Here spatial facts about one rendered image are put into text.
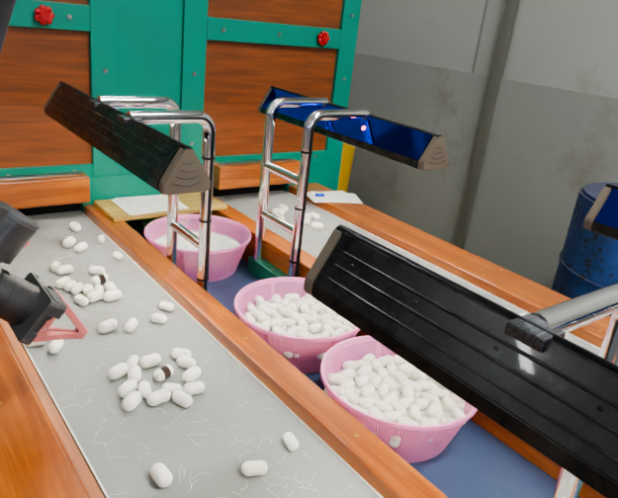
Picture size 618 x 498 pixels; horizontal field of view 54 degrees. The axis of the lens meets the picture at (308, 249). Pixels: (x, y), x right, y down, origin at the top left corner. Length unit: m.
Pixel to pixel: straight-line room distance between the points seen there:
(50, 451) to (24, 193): 0.88
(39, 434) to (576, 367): 0.67
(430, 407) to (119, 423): 0.48
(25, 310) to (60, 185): 0.82
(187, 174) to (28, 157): 0.81
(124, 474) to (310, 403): 0.28
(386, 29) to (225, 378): 3.09
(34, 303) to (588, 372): 0.65
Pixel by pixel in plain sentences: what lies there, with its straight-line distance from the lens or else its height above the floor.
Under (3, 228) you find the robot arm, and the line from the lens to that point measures 0.81.
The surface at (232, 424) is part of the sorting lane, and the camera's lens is 0.94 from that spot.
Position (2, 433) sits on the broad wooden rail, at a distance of 0.91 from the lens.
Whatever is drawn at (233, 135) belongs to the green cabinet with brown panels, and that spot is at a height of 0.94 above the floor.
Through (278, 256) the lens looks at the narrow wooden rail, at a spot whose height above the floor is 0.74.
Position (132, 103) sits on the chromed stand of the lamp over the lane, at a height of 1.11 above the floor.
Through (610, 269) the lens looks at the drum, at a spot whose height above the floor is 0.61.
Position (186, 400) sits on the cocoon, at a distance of 0.95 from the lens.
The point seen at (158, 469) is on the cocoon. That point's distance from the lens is 0.83.
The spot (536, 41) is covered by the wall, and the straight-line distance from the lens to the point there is 3.29.
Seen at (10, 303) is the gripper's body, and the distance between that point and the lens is 0.85.
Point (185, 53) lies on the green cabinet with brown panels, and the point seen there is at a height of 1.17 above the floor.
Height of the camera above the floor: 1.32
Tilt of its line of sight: 22 degrees down
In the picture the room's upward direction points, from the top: 7 degrees clockwise
